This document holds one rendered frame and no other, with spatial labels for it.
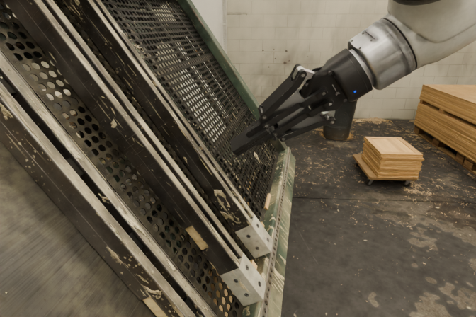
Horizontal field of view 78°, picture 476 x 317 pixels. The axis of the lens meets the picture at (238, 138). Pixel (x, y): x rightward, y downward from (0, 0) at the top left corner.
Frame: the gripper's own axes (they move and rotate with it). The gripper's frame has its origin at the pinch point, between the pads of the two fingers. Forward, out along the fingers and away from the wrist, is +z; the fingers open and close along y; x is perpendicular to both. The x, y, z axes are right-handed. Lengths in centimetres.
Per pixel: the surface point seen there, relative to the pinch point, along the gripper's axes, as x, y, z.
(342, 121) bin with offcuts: -279, -304, -27
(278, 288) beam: -1, -63, 30
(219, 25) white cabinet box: -334, -99, 38
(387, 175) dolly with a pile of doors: -146, -269, -31
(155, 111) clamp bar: -40, -4, 30
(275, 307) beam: 5, -59, 31
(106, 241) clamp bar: 4.3, 1.0, 33.5
